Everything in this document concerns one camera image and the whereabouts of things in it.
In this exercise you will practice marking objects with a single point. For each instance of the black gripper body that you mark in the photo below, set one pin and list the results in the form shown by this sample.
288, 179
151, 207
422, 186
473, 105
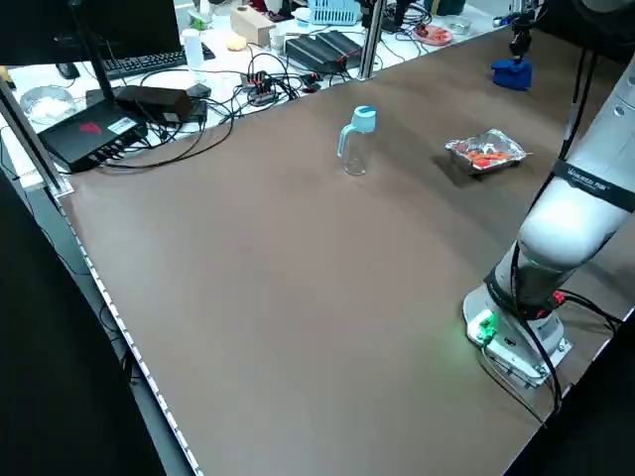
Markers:
521, 27

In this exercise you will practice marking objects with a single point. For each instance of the blue dishcloth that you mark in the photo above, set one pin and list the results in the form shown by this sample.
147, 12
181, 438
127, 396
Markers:
511, 74

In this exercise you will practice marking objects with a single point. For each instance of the aluminum foil pan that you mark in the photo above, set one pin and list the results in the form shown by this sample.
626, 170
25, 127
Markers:
459, 149

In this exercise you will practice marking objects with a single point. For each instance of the clear bottle light blue cap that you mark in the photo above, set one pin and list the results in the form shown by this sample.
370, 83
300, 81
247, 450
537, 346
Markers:
357, 149

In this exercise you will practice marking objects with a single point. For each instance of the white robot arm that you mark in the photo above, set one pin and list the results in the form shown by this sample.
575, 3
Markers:
565, 233

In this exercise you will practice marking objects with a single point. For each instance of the white plastic bottle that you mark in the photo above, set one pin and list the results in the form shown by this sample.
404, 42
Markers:
192, 47

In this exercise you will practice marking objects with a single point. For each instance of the clear glass bowl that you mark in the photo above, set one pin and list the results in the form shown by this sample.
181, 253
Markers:
459, 25

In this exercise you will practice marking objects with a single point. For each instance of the pink plate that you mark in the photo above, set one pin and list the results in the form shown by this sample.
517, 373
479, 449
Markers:
434, 35

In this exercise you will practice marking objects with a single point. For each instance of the red orange food pieces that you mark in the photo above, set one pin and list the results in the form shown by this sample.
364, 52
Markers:
486, 157

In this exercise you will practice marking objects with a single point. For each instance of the light blue plastic basket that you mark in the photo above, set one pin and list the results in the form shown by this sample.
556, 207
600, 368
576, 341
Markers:
332, 12

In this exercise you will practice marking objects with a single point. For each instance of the black flat metal box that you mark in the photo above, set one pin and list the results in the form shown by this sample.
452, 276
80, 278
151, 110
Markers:
322, 47

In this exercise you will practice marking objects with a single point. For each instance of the white paper cup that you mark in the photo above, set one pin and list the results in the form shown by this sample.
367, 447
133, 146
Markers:
278, 38

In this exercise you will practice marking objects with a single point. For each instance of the hub with red plugs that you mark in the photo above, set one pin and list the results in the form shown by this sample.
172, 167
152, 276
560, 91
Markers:
258, 86

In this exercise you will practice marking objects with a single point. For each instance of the light wooden box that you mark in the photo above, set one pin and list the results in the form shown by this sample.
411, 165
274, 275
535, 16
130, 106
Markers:
250, 25

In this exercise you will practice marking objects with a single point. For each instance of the yellow bread bun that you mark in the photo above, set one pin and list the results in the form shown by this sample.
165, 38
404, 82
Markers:
236, 43

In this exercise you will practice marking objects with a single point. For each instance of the green packet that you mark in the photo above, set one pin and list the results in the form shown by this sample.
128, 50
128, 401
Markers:
198, 20

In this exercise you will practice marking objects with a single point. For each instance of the small black adapter box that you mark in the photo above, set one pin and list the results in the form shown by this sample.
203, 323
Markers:
198, 90

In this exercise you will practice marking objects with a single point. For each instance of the black power brick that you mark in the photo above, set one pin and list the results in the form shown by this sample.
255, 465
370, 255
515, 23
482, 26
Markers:
154, 101

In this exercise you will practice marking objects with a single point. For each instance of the black keyboard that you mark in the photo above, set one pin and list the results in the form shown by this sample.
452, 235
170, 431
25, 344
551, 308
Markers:
144, 62

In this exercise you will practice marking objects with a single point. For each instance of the black computer monitor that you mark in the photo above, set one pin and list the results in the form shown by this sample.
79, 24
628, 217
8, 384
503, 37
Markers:
89, 30

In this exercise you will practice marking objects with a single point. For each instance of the black router box red logo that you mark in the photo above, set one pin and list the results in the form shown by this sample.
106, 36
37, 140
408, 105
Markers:
84, 134

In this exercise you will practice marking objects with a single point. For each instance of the black computer mouse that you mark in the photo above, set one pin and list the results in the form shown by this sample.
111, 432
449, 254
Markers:
67, 70

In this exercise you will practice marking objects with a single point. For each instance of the silver aluminium post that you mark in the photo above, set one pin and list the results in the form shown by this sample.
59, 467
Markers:
371, 39

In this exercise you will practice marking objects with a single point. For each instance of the aluminium corner frame post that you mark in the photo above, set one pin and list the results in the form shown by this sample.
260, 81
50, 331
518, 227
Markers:
30, 139

